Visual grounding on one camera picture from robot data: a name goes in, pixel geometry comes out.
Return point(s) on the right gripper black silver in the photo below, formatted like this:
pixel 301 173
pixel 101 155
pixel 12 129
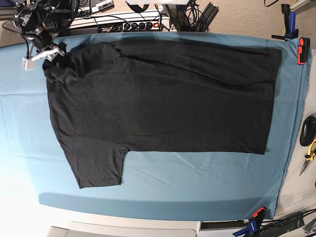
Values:
pixel 42 46

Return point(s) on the black T-shirt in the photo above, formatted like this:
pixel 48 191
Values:
pixel 112 98

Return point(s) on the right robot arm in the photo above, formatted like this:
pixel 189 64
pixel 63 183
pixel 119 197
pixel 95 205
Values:
pixel 40 21

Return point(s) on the black aluminium extrusion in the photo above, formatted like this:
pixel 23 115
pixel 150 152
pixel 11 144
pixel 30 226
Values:
pixel 206 17

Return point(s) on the blue table cloth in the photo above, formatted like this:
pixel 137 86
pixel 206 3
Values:
pixel 161 186

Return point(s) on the blue bar clamp top right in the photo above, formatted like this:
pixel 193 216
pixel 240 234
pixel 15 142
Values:
pixel 290 32

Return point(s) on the orange black clamp top right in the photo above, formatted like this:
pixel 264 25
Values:
pixel 303 50

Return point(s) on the black computer mouse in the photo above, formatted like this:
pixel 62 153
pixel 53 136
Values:
pixel 308 131

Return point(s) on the orange blue clamp bottom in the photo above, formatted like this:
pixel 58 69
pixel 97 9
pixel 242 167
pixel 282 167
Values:
pixel 253 225

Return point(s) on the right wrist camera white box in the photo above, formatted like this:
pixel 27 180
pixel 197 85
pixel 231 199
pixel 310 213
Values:
pixel 28 64

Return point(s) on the black power strip red switch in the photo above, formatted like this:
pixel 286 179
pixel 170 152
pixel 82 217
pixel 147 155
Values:
pixel 129 27

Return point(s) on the yellow handled pliers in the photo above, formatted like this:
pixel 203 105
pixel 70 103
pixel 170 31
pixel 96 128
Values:
pixel 309 157

